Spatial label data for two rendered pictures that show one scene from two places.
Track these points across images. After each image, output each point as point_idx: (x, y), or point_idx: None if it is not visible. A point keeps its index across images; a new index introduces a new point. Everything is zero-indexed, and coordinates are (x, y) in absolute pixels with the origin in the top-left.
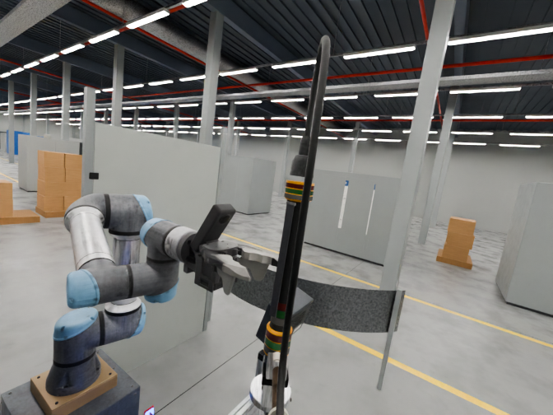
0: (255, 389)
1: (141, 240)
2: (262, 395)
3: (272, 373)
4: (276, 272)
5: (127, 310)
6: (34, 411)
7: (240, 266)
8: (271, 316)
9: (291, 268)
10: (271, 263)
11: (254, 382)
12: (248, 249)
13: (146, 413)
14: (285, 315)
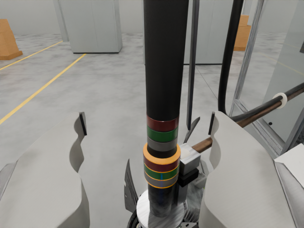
0: (175, 218)
1: None
2: (187, 192)
3: (200, 151)
4: (195, 62)
5: None
6: None
7: (225, 120)
8: (174, 143)
9: (240, 10)
10: (86, 129)
11: (168, 226)
12: (12, 217)
13: None
14: (229, 69)
